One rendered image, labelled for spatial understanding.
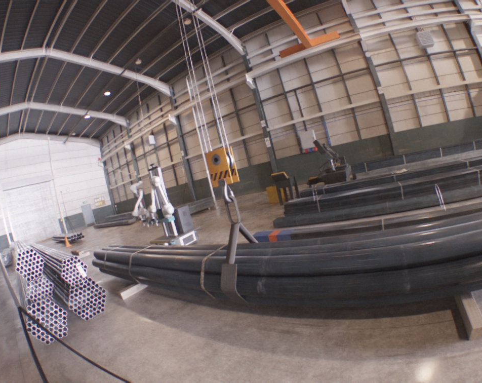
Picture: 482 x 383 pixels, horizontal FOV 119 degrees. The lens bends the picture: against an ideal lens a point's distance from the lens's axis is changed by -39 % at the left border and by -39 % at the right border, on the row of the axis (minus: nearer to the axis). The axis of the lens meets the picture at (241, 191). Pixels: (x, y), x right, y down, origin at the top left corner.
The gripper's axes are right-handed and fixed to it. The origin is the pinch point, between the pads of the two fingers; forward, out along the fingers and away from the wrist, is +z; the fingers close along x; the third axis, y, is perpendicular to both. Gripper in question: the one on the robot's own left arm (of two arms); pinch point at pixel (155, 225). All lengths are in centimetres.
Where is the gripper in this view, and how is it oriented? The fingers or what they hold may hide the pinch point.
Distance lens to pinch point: 450.8
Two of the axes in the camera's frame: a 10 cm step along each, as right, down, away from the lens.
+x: 8.5, -1.7, -4.9
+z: 2.3, 9.7, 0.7
